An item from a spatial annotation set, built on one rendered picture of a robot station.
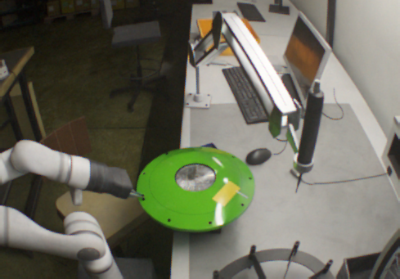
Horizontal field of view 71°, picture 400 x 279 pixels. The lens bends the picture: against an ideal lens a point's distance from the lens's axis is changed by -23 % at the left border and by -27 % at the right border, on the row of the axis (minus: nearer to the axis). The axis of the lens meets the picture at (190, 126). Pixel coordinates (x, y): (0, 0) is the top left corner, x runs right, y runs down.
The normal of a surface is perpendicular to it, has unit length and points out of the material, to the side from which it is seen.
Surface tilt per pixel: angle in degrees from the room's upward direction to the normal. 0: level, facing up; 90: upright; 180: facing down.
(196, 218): 23
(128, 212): 0
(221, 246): 0
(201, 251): 0
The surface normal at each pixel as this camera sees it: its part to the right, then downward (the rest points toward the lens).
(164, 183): -0.17, -0.77
